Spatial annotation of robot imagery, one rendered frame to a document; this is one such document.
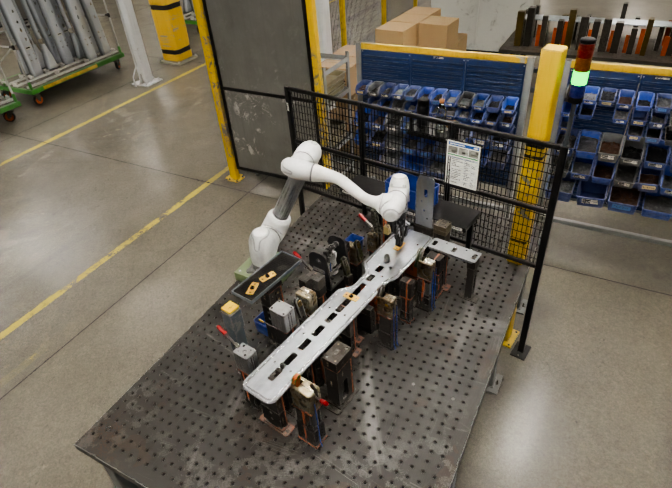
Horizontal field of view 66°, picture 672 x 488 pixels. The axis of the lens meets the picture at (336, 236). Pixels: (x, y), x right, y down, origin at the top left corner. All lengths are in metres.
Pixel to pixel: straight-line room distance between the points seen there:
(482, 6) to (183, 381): 7.54
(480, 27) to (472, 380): 7.15
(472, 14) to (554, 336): 6.22
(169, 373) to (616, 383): 2.72
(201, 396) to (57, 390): 1.59
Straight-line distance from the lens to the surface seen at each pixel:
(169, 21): 9.94
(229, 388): 2.74
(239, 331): 2.54
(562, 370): 3.78
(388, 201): 2.53
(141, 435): 2.72
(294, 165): 2.76
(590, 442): 3.50
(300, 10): 4.56
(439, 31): 6.99
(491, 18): 9.06
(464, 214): 3.17
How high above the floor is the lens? 2.80
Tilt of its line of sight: 36 degrees down
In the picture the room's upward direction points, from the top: 5 degrees counter-clockwise
